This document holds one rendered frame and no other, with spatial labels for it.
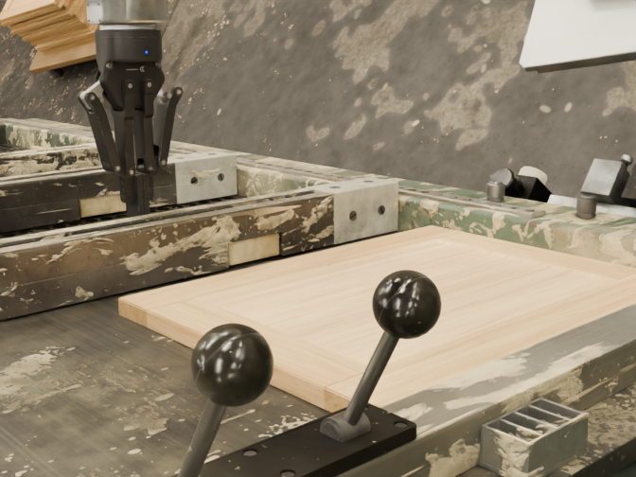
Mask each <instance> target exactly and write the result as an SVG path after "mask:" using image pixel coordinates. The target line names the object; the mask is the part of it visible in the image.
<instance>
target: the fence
mask: <svg viewBox="0 0 636 477"><path fill-rule="evenodd" d="M635 382H636V303H635V304H632V305H630V306H627V307H625V308H623V309H619V310H616V311H615V312H612V313H610V314H607V315H605V316H603V317H600V318H598V319H595V320H593V321H590V322H588V323H586V324H584V325H582V326H579V327H575V328H573V329H570V330H568V331H565V332H563V333H561V334H558V335H557V336H554V337H552V338H549V339H547V340H544V341H542V342H540V343H537V344H533V345H531V346H528V347H526V348H524V349H522V350H520V351H517V352H515V353H512V354H510V355H507V356H505V357H502V358H500V359H498V360H496V361H494V362H490V363H487V364H485V365H482V366H480V367H477V368H475V369H473V370H470V371H468V372H466V373H464V374H461V375H459V376H456V377H454V378H452V379H449V380H445V381H443V382H440V383H438V384H436V385H434V386H432V387H429V388H427V389H424V390H422V391H419V392H417V393H414V394H412V395H410V396H408V397H404V398H402V399H399V400H397V401H394V402H392V403H390V404H387V405H385V406H382V407H381V409H383V410H386V411H388V412H390V413H393V414H395V415H399V416H401V417H403V418H406V419H408V420H410V421H413V422H414V423H415V424H416V426H417V427H416V439H415V440H413V441H411V442H409V443H406V444H404V445H402V446H400V447H398V448H395V449H393V450H390V451H388V452H386V453H384V454H382V455H380V456H378V457H376V458H373V459H371V460H369V461H367V462H365V463H363V464H360V465H358V466H356V467H354V468H352V469H349V470H347V471H345V472H343V473H341V474H338V475H336V476H334V477H455V476H457V475H459V474H461V473H462V472H464V471H466V470H468V469H470V468H473V467H475V466H477V465H479V453H480V438H481V426H482V425H484V424H486V423H487V422H489V421H491V420H493V419H495V418H497V417H499V416H501V415H505V414H507V413H509V412H511V411H513V410H515V409H517V408H519V407H521V406H522V405H525V404H527V403H529V402H531V401H533V400H535V399H537V398H540V397H544V398H545V399H547V400H550V401H553V402H555V403H558V404H561V405H563V406H566V407H569V408H572V409H575V410H577V411H579V412H580V411H582V410H584V409H586V408H588V407H590V406H592V405H593V404H594V403H596V402H598V401H600V400H602V399H604V398H607V397H609V396H611V395H613V394H615V393H617V392H618V391H620V390H622V389H624V388H626V387H628V386H629V385H631V384H633V383H635Z"/></svg>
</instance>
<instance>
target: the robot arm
mask: <svg viewBox="0 0 636 477"><path fill-rule="evenodd" d="M86 10H87V21H88V23H89V24H90V25H99V29H100V30H95V44H96V58H97V65H98V69H97V74H96V77H95V84H94V85H92V86H91V87H90V88H89V89H88V90H86V91H85V92H84V91H80V92H78V95H77V98H78V100H79V102H80V104H81V105H82V106H83V108H84V109H85V111H86V113H87V115H88V119H89V122H90V125H91V129H92V132H93V136H94V138H95V142H96V145H97V151H98V154H99V158H100V161H101V164H102V167H103V169H104V170H105V171H109V172H112V173H115V174H117V175H118V177H119V189H120V200H121V202H123V203H125V204H126V212H127V218H130V217H136V216H142V215H148V214H149V213H150V201H151V200H153V196H154V194H153V175H156V174H157V172H158V168H164V167H165V166H166V165H167V163H168V153H169V147H170V140H171V135H172V129H173V122H174V116H175V111H176V106H177V104H178V102H179V100H180V98H181V96H182V94H183V89H182V88H181V87H177V86H173V85H171V84H170V83H169V82H167V81H166V80H165V74H164V72H163V70H162V67H161V60H162V58H163V53H162V31H161V30H160V29H156V25H158V24H165V23H166V22H167V0H86ZM102 94H103V95H104V96H105V97H106V99H107V100H108V101H109V103H110V104H111V114H112V117H113V118H114V128H115V140H114V137H113V134H112V130H111V127H110V123H109V120H108V116H107V114H106V111H105V108H104V106H103V105H102V103H103V102H104V98H103V96H102ZM157 96H158V97H159V100H158V103H157V108H156V114H155V119H154V125H153V131H152V117H153V115H154V107H153V102H154V101H155V99H156V97H157ZM133 136H134V139H133ZM134 153H135V157H134ZM135 169H136V170H137V171H138V172H137V171H135Z"/></svg>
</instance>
